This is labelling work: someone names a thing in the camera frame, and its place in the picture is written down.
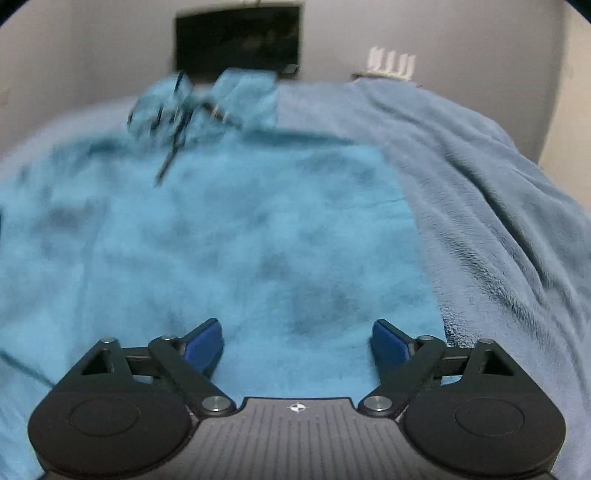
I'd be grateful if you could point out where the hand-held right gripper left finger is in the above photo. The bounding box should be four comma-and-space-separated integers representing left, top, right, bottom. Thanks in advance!
58, 318, 238, 419

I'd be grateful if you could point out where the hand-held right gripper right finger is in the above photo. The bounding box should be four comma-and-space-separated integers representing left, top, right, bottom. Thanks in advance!
357, 318, 537, 419

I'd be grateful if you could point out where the teal hoodie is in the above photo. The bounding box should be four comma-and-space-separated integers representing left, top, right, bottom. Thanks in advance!
0, 68, 462, 480

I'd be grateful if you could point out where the blue-grey fleece blanket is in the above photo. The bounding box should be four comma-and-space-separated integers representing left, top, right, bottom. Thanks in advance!
0, 78, 591, 480

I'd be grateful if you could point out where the white router with antennas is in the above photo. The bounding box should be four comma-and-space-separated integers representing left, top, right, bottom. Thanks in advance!
367, 45, 417, 81

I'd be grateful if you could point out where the black television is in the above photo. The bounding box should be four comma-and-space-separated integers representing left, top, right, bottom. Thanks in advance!
174, 4, 304, 80

